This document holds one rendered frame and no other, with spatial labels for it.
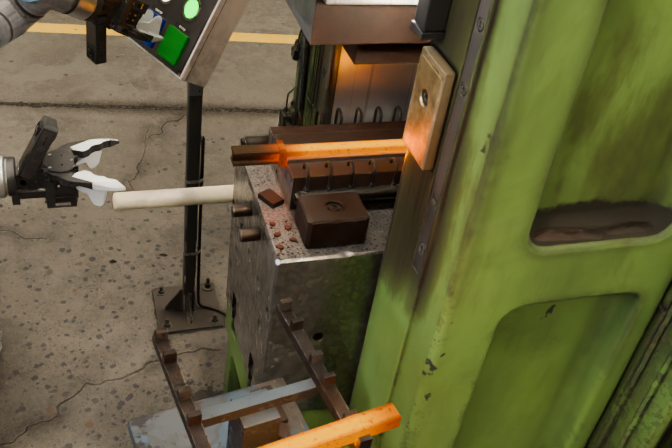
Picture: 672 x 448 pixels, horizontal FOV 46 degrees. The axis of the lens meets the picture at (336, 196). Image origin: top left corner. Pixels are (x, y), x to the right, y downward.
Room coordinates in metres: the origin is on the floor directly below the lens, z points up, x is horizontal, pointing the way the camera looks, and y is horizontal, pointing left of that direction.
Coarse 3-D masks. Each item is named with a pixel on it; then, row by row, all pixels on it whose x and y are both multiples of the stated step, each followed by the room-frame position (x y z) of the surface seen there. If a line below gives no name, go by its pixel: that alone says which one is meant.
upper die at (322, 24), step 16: (288, 0) 1.38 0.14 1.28; (304, 0) 1.29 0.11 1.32; (320, 0) 1.24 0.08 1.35; (304, 16) 1.28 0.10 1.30; (320, 16) 1.24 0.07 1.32; (336, 16) 1.25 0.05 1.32; (352, 16) 1.26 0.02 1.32; (368, 16) 1.27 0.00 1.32; (384, 16) 1.28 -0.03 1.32; (400, 16) 1.29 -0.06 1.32; (304, 32) 1.27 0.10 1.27; (320, 32) 1.24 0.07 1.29; (336, 32) 1.25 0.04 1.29; (352, 32) 1.26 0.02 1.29; (368, 32) 1.27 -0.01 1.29; (384, 32) 1.28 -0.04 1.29; (400, 32) 1.30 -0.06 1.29
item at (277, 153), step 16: (272, 144) 1.31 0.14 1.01; (304, 144) 1.33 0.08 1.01; (320, 144) 1.34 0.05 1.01; (336, 144) 1.35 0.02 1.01; (352, 144) 1.36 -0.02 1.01; (368, 144) 1.37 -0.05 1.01; (384, 144) 1.38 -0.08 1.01; (400, 144) 1.39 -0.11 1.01; (240, 160) 1.27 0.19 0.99; (256, 160) 1.28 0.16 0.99; (272, 160) 1.29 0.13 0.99
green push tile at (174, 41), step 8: (168, 32) 1.67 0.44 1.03; (176, 32) 1.66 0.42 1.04; (168, 40) 1.66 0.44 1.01; (176, 40) 1.65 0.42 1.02; (184, 40) 1.64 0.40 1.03; (160, 48) 1.66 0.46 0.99; (168, 48) 1.65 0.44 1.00; (176, 48) 1.63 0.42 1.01; (184, 48) 1.63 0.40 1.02; (168, 56) 1.63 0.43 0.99; (176, 56) 1.62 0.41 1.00; (176, 64) 1.62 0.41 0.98
